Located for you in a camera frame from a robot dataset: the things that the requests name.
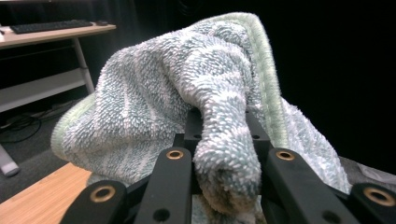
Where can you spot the light blue striped towel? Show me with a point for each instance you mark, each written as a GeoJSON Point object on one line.
{"type": "Point", "coordinates": [155, 102]}

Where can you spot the black computer mouse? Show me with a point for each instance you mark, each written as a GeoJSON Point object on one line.
{"type": "Point", "coordinates": [101, 22]}

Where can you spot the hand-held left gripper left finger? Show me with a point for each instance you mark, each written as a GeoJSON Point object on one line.
{"type": "Point", "coordinates": [193, 127]}

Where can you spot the black keyboard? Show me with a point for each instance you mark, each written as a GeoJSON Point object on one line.
{"type": "Point", "coordinates": [49, 26]}

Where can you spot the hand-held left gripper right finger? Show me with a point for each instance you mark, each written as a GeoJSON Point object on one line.
{"type": "Point", "coordinates": [260, 140]}

